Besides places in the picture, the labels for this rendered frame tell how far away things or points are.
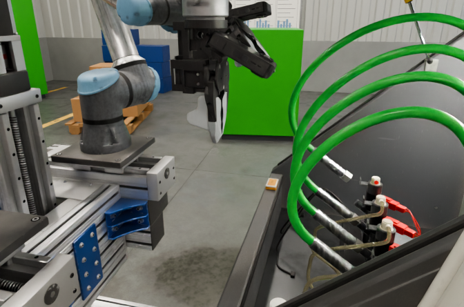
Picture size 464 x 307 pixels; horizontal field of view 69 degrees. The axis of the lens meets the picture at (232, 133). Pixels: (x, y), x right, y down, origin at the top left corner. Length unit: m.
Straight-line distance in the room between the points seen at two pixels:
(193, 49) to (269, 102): 3.43
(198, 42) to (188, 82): 0.07
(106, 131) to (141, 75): 0.21
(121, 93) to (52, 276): 0.55
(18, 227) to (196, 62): 0.46
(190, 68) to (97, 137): 0.55
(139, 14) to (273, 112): 3.28
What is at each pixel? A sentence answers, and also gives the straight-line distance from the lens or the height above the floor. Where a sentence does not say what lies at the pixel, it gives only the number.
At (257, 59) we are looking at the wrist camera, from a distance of 0.55.
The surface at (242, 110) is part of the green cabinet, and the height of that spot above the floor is 0.39.
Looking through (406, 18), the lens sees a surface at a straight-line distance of 0.68.
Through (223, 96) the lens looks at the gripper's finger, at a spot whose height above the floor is 1.28.
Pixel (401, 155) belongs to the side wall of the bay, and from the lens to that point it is 1.07.
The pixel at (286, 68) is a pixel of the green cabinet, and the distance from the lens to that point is 3.93.
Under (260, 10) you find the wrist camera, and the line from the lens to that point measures 0.84.
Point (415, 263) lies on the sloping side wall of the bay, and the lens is 0.41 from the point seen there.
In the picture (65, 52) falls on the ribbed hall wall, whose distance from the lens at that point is 9.06.
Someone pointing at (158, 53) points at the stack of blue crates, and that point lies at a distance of 6.87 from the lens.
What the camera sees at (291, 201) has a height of 1.17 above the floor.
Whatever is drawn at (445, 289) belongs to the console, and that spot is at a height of 1.17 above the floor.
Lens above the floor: 1.41
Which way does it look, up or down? 19 degrees down
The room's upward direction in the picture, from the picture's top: straight up
